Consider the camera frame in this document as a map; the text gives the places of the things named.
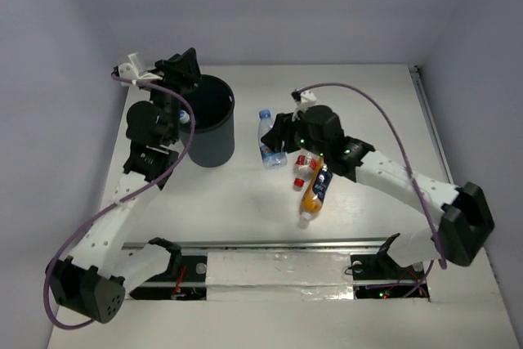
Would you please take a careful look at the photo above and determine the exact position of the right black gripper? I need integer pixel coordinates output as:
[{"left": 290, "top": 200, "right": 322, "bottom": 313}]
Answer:
[{"left": 261, "top": 108, "right": 329, "bottom": 158}]

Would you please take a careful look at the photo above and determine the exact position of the small bottle blue cap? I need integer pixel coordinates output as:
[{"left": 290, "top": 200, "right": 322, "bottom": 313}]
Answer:
[{"left": 257, "top": 109, "right": 288, "bottom": 169}]

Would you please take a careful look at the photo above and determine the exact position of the crushed bottle red cap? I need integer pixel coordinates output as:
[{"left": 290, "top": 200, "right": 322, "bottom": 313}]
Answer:
[{"left": 293, "top": 150, "right": 323, "bottom": 190}]

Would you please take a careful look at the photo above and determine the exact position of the orange juice bottle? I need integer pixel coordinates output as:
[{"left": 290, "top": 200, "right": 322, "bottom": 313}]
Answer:
[{"left": 299, "top": 157, "right": 333, "bottom": 222}]

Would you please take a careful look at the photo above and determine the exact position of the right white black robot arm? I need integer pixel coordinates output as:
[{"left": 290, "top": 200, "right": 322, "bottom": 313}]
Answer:
[{"left": 261, "top": 105, "right": 494, "bottom": 278}]

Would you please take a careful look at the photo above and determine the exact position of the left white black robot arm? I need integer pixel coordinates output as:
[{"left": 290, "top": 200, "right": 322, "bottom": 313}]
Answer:
[{"left": 42, "top": 47, "right": 202, "bottom": 330}]

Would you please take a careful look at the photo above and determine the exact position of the dark grey round bin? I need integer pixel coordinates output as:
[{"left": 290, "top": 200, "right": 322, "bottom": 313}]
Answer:
[{"left": 185, "top": 74, "right": 235, "bottom": 168}]

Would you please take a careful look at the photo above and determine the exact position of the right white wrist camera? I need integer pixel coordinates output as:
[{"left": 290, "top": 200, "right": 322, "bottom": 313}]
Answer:
[{"left": 291, "top": 90, "right": 317, "bottom": 114}]

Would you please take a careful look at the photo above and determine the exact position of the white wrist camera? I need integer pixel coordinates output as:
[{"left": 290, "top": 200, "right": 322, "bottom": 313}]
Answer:
[
  {"left": 116, "top": 52, "right": 162, "bottom": 82},
  {"left": 291, "top": 90, "right": 317, "bottom": 114}
]

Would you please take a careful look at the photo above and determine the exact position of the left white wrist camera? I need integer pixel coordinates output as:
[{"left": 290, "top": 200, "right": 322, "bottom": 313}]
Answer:
[{"left": 116, "top": 52, "right": 162, "bottom": 82}]

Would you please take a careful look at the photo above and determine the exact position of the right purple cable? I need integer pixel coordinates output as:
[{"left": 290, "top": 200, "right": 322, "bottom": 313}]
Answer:
[{"left": 292, "top": 82, "right": 449, "bottom": 299}]

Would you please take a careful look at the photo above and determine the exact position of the purple cable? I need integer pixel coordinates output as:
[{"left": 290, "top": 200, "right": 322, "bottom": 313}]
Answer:
[
  {"left": 43, "top": 73, "right": 196, "bottom": 329},
  {"left": 292, "top": 82, "right": 449, "bottom": 299}
]

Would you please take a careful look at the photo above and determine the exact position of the aluminium mounting rail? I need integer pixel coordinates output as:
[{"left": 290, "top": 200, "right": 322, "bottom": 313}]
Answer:
[{"left": 129, "top": 243, "right": 431, "bottom": 302}]

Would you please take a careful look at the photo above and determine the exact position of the side aluminium rail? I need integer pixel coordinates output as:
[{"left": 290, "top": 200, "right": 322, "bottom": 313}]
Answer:
[{"left": 409, "top": 65, "right": 454, "bottom": 183}]

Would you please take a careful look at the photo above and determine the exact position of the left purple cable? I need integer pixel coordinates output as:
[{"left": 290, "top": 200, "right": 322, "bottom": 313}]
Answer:
[{"left": 43, "top": 73, "right": 196, "bottom": 329}]

